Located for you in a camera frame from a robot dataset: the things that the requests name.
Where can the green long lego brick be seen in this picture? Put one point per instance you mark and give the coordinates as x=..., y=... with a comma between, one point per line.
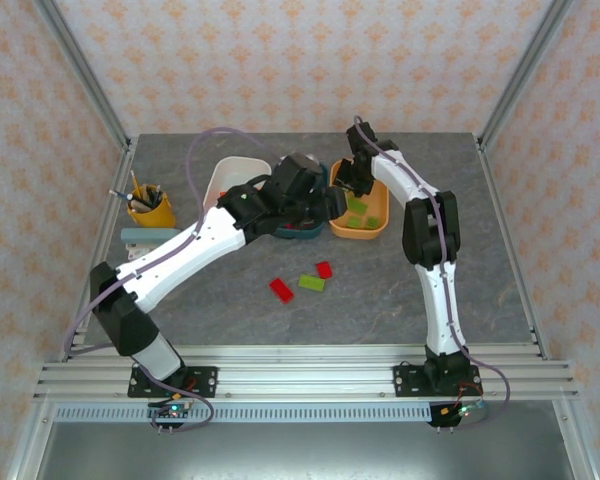
x=358, y=204
x=311, y=283

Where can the green square lego brick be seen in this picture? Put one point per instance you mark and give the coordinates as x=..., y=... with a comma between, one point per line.
x=354, y=221
x=372, y=221

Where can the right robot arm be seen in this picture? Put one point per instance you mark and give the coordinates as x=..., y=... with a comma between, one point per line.
x=440, y=300

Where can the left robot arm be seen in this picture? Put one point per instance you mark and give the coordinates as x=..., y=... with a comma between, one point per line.
x=180, y=255

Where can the teal plastic container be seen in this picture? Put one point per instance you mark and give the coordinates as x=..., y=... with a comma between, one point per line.
x=300, y=234

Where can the orange plastic container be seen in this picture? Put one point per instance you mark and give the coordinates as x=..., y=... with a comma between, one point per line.
x=380, y=232

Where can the white plastic container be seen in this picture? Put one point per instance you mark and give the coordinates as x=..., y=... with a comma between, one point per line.
x=230, y=175

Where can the red square lego brick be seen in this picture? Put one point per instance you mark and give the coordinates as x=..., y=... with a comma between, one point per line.
x=324, y=270

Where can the black marker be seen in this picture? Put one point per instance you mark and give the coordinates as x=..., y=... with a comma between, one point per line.
x=152, y=196

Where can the yellow pencil cup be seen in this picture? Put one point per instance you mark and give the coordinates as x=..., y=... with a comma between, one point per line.
x=152, y=215

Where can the grey eraser block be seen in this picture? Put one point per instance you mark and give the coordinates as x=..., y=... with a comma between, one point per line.
x=147, y=235

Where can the yellow pencil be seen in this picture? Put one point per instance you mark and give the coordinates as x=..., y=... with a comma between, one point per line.
x=135, y=184

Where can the small white red object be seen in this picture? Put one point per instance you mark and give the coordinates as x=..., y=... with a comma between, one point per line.
x=136, y=251

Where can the aluminium base beam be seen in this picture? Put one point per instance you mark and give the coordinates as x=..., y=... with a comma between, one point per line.
x=305, y=375

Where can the white-tipped pen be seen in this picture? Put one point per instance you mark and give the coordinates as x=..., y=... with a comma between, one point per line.
x=117, y=193

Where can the small circuit board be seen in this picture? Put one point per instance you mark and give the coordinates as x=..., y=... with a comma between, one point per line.
x=462, y=411
x=172, y=411

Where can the grey metal panel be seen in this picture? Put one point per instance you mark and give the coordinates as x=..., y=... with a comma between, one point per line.
x=300, y=455

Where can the aluminium table side rail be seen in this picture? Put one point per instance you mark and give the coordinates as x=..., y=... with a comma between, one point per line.
x=120, y=175
x=492, y=175

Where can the aluminium frame post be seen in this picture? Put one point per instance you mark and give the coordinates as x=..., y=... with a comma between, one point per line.
x=82, y=70
x=522, y=70

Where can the aluminium lower frame bar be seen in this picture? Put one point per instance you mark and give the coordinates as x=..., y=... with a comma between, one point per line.
x=28, y=445
x=576, y=445

